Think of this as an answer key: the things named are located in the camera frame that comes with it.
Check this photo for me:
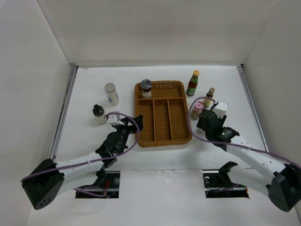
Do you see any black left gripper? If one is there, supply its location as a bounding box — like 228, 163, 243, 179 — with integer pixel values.
114, 114, 142, 155

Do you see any pink-cap spice bottle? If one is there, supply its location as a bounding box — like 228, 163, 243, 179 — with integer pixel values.
190, 101, 204, 120

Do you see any small yellow-label brown bottle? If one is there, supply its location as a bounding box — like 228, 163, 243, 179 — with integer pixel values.
203, 88, 215, 108

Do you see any black-cap salt grinder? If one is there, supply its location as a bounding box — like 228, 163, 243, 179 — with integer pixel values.
140, 79, 152, 98

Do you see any silver-lid jar blue label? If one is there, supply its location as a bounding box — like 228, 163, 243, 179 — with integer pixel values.
104, 82, 119, 106

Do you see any red sauce bottle yellow cap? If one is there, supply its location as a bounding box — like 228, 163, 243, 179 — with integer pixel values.
186, 70, 199, 96

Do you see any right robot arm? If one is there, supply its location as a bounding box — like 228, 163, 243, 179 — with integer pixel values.
197, 110, 301, 212

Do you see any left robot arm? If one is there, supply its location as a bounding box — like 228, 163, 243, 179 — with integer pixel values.
21, 114, 143, 210

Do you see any wicker divided tray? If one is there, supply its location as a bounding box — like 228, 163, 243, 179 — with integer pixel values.
135, 81, 192, 148

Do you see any round-knob glass shaker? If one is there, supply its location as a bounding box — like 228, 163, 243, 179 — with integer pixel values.
92, 104, 107, 125

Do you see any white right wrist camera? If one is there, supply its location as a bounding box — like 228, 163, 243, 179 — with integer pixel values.
212, 101, 228, 119

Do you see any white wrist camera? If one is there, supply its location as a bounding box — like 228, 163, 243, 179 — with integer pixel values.
106, 111, 122, 126
212, 101, 228, 119

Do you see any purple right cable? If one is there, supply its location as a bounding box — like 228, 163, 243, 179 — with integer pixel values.
187, 96, 301, 170

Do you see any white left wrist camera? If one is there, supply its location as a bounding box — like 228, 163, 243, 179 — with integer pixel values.
106, 111, 122, 126

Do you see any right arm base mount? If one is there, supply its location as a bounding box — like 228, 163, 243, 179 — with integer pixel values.
203, 161, 249, 198

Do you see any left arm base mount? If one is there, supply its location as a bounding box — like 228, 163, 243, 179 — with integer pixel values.
75, 171, 121, 199

